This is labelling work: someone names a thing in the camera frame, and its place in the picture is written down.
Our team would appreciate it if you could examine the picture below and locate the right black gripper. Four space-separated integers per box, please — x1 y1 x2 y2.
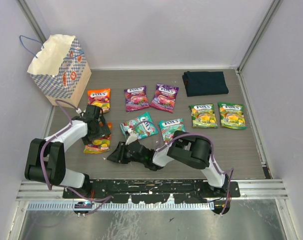
107 141 146 164

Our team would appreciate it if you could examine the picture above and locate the orange Fox's fruits packet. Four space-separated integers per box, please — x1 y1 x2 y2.
87 88 111 113

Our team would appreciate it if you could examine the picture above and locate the purple snack packet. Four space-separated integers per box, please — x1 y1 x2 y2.
124 85 150 112

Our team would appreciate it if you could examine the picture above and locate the teal Fox's mint packet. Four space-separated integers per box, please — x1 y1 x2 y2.
158 118 185 144

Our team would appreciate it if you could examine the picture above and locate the blue checkered paper bag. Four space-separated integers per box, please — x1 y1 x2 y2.
25 34 92 108

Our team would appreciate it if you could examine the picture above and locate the green snack packet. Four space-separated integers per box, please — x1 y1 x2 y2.
189 103 218 129

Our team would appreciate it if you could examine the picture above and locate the green Fox's candy packet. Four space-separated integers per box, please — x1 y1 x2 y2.
218 102 247 130

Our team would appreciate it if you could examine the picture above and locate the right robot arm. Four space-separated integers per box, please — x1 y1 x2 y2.
107 130 230 197

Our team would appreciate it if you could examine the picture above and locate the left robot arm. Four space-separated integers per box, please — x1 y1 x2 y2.
24 104 111 198

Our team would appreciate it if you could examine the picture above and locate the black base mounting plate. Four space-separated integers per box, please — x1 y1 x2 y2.
62 178 241 205

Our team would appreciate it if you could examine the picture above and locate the folded navy cloth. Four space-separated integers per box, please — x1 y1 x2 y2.
182 71 229 97

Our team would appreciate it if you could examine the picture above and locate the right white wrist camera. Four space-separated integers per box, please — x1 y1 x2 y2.
125 129 138 145

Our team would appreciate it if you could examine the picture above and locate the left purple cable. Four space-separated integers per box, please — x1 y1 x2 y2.
40 99 114 216

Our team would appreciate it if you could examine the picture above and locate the left aluminium frame post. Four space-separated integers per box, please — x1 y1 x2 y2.
16 0 47 43

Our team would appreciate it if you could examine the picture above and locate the aluminium frame post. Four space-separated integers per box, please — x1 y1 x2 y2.
16 0 47 43
237 0 285 73

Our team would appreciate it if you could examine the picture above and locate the right aluminium frame post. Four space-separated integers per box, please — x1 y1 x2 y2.
237 0 285 73

